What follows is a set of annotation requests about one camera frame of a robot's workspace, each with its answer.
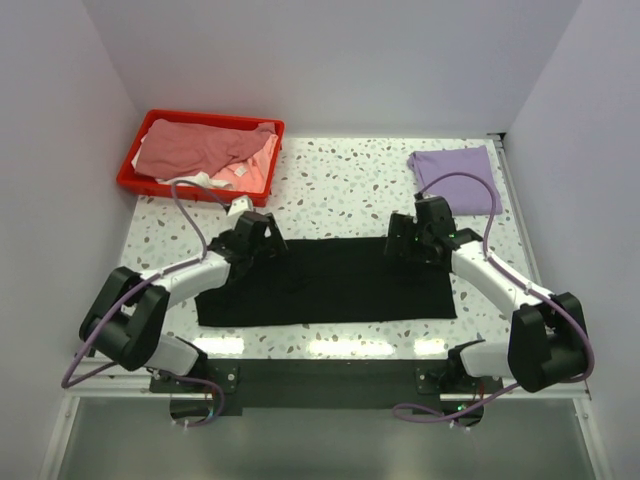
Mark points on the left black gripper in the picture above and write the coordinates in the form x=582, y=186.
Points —
x=271, y=245

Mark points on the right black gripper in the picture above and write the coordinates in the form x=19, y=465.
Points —
x=403, y=225

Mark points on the black t shirt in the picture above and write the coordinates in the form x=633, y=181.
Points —
x=329, y=281

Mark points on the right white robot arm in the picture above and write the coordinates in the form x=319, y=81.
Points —
x=548, y=341

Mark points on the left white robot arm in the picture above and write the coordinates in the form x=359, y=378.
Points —
x=126, y=320

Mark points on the folded lavender t shirt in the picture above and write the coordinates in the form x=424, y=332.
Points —
x=465, y=196

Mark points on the light pink t shirt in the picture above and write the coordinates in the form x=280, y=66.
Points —
x=249, y=175

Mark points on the dusty pink t shirt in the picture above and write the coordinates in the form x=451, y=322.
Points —
x=174, y=149

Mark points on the red plastic bin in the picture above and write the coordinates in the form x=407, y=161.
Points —
x=145, y=185

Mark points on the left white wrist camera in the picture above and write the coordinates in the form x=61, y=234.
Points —
x=239, y=206

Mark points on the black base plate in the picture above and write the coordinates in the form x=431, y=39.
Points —
x=341, y=384

